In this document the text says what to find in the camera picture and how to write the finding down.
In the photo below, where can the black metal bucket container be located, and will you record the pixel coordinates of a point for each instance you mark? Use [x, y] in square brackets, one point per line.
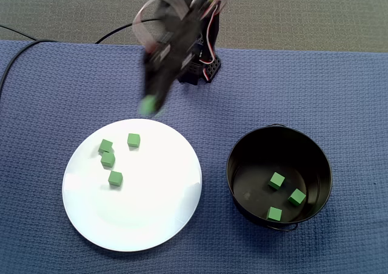
[303, 159]

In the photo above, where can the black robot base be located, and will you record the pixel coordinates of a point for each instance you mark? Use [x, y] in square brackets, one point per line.
[213, 66]

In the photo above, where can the green cube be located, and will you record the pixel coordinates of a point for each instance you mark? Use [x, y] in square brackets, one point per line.
[108, 159]
[105, 146]
[133, 140]
[296, 197]
[148, 105]
[276, 180]
[115, 178]
[274, 214]

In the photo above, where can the white round plate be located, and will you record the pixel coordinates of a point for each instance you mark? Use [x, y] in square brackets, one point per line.
[136, 219]

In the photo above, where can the blue waffle weave cloth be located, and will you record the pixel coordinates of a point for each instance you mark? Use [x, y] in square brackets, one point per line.
[45, 119]

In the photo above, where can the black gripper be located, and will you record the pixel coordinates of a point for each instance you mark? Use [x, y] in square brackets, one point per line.
[158, 80]

